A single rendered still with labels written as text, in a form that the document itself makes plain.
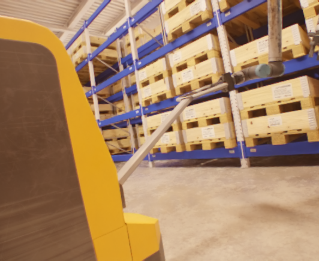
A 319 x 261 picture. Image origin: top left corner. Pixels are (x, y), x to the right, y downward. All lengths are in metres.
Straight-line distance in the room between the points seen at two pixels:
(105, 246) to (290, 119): 2.39
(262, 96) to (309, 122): 0.57
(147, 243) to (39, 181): 0.33
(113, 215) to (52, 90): 0.33
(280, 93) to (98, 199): 2.41
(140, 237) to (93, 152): 0.26
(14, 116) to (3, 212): 0.18
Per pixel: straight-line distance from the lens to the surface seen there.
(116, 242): 0.60
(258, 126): 2.81
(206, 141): 3.21
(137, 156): 1.08
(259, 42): 2.89
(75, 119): 0.53
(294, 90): 2.68
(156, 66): 3.88
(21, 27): 0.57
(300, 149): 2.78
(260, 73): 1.56
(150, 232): 0.66
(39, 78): 0.53
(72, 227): 0.54
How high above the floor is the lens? 0.59
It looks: 3 degrees up
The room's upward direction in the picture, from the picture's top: 9 degrees counter-clockwise
